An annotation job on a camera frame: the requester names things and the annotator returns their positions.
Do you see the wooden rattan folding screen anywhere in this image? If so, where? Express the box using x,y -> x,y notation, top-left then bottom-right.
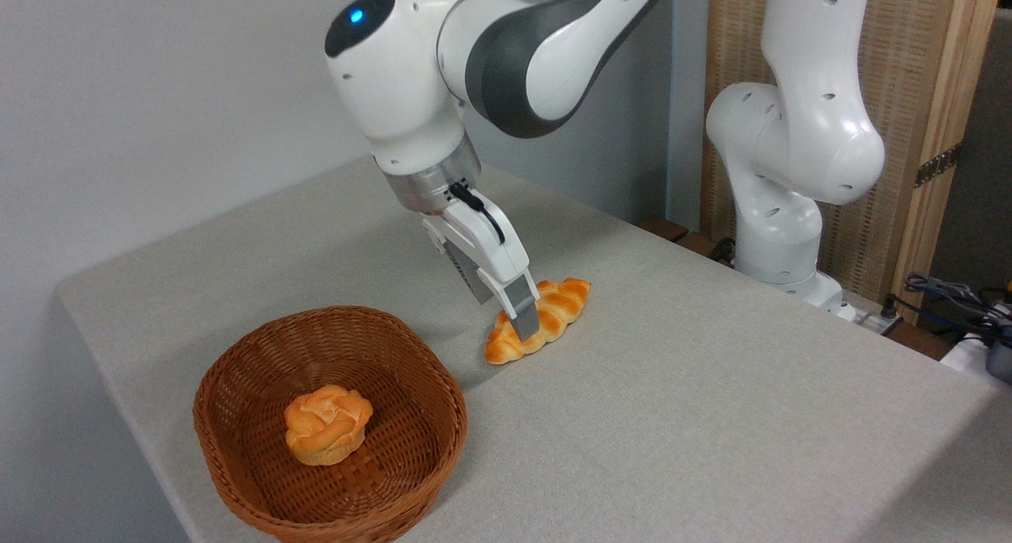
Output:
700,0 -> 1005,326

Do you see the brown woven wicker basket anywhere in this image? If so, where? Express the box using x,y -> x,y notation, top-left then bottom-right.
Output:
192,305 -> 469,543

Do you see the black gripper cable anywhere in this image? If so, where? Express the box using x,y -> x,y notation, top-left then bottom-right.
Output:
447,180 -> 508,246

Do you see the metal screen hinge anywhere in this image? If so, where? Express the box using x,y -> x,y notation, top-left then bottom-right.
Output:
915,142 -> 964,189

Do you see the tangled dark cable bundle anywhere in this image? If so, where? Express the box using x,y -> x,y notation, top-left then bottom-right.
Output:
904,272 -> 1012,340

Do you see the grey device box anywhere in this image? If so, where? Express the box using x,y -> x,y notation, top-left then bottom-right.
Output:
984,336 -> 1012,385

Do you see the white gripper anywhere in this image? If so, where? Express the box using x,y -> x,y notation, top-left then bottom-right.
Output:
421,194 -> 543,344

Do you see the round orange bread bun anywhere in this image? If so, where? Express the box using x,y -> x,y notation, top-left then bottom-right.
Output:
284,384 -> 375,467

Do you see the long braided bread loaf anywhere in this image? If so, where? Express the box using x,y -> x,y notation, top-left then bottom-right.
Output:
484,277 -> 593,366

